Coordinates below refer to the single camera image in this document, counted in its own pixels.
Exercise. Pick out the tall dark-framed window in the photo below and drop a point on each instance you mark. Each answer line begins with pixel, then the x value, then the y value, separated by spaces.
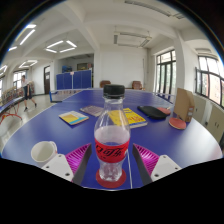
pixel 166 73

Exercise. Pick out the brown armchair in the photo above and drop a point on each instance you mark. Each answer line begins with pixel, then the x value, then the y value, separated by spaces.
pixel 105 84
pixel 137 85

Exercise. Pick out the blue table with red legs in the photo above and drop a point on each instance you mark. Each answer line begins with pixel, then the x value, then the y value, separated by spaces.
pixel 8 106

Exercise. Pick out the clear bottle with red label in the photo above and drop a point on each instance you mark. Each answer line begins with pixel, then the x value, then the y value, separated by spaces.
pixel 112 150

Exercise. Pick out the brown cardboard box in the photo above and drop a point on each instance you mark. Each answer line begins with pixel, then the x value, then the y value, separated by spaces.
pixel 184 105

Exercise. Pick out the small yellow and blue book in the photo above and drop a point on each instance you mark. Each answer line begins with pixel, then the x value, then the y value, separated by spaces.
pixel 73 117

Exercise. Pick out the black paddle case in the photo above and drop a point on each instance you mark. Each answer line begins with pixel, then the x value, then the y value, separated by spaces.
pixel 151 112

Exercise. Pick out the large yellow book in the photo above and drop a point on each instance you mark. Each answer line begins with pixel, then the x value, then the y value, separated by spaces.
pixel 136 118

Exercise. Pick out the white plastic cup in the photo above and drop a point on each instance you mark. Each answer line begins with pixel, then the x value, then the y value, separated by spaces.
pixel 43 151

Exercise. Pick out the red table tennis paddle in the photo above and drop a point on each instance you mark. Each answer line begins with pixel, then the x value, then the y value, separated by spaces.
pixel 177 123
pixel 165 110

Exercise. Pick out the flat round red coaster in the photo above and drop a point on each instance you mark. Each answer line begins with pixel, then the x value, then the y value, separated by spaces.
pixel 111 184

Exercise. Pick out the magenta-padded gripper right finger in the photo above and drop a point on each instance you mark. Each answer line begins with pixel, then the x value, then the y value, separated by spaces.
pixel 165 168

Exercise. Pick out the wide dark-framed window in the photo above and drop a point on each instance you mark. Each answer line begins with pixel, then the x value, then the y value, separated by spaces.
pixel 211 81

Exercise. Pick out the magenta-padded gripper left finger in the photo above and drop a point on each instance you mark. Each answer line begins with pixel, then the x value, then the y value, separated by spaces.
pixel 56 166

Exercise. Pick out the grey patterned booklet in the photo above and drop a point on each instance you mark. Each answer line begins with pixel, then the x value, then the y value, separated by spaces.
pixel 91 110

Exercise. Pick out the blue partition boards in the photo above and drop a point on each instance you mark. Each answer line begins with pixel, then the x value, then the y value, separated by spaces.
pixel 74 80

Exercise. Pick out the dark door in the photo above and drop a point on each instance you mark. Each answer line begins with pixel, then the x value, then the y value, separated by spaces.
pixel 46 80

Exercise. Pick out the ceiling lights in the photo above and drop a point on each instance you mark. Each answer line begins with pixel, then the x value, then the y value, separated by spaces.
pixel 61 46

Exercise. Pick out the colourful shelf unit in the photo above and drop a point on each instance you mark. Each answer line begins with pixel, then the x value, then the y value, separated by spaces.
pixel 10 95

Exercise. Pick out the small bright window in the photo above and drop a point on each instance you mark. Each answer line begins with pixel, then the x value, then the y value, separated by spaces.
pixel 18 79

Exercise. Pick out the beige cabinet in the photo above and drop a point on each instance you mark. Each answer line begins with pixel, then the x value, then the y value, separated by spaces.
pixel 216 123
pixel 200 109

